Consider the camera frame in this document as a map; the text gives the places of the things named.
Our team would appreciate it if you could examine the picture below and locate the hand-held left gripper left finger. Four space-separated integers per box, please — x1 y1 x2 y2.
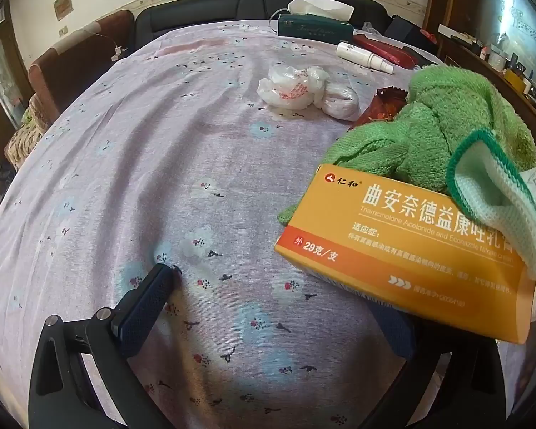
28 263 176 429

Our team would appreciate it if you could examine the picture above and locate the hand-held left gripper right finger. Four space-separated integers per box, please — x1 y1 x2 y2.
377 306 506 429

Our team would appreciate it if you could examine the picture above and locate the orange medicine box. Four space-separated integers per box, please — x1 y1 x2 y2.
273 164 536 346

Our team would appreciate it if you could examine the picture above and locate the green towel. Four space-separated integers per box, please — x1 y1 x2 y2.
277 66 536 226

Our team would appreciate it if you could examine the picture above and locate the white plastic bag ball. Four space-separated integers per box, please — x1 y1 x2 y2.
319 81 360 121

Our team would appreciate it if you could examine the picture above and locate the floral tablecloth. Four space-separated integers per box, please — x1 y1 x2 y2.
0 20 536 429

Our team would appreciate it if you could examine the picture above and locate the pale green mesh cloth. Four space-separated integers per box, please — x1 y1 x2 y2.
447 129 536 287

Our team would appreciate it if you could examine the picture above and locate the beige woven basket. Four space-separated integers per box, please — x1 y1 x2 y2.
4 94 59 171

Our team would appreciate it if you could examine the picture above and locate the red-brown foil wrapper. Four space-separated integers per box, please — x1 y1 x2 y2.
351 86 409 132

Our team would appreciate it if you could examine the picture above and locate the brown armchair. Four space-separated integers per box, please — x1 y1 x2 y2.
28 9 135 117

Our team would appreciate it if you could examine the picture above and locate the wooden glass door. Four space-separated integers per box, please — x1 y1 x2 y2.
0 9 32 215

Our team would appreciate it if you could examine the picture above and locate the white plastic bag red print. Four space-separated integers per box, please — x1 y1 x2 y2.
255 65 329 110

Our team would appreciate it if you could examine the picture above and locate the wooden sideboard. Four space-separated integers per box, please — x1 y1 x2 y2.
438 31 536 144

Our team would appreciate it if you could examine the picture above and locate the yellow box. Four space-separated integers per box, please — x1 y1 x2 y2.
505 68 530 92

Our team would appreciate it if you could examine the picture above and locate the red packet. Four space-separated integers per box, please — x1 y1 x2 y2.
352 33 423 70

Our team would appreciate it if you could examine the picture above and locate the white spray bottle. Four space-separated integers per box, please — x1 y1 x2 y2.
336 41 394 74

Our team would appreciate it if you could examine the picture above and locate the black bag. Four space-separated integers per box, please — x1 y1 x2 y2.
386 14 438 52

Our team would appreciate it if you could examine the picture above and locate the green tissue box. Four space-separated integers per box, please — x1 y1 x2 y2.
277 0 356 36

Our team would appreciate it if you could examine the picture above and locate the etched glass panel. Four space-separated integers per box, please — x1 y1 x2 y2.
473 0 536 99

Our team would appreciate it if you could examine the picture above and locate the white charger cable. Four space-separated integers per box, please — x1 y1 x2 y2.
78 27 130 61

